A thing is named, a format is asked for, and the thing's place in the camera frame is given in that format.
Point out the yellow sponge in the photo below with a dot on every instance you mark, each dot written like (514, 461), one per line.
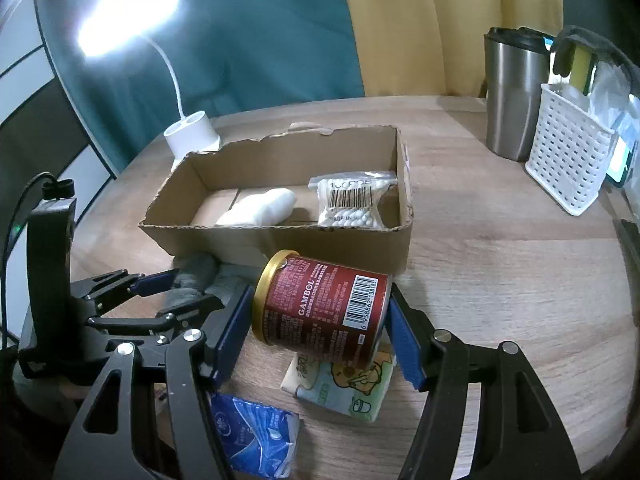
(580, 67)

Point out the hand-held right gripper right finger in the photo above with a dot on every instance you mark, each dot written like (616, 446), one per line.
(406, 340)

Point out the black cloth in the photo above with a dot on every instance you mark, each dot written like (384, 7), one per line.
(602, 42)

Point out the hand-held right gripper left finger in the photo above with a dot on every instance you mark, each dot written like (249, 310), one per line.
(235, 332)

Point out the bag of cotton swabs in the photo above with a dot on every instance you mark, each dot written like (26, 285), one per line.
(350, 200)

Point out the cartoon print tissue packet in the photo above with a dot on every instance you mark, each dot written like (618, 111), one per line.
(345, 385)

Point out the yellow curtain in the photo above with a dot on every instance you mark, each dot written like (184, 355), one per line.
(450, 25)

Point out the blue packet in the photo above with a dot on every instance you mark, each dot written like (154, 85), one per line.
(250, 432)

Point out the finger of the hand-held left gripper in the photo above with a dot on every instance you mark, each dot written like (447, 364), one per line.
(152, 282)
(170, 321)

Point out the cardboard box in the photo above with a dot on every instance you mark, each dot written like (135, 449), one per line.
(300, 247)

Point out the teal curtain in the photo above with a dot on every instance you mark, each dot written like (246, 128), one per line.
(250, 35)

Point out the white plastic basket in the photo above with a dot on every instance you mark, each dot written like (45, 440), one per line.
(565, 155)

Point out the white desk lamp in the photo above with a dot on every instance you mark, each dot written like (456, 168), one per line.
(192, 135)

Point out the red tin can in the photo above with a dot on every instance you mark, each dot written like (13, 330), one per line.
(320, 310)

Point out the clear plastic bag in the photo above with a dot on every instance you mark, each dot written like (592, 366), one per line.
(612, 95)

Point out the white cloth roll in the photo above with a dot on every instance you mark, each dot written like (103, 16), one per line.
(260, 207)

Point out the smartphone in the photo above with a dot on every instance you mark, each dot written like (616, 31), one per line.
(622, 162)

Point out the grey cloth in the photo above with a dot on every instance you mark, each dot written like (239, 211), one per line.
(200, 277)

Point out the stainless steel tumbler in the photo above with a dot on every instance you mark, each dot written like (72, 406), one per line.
(510, 100)

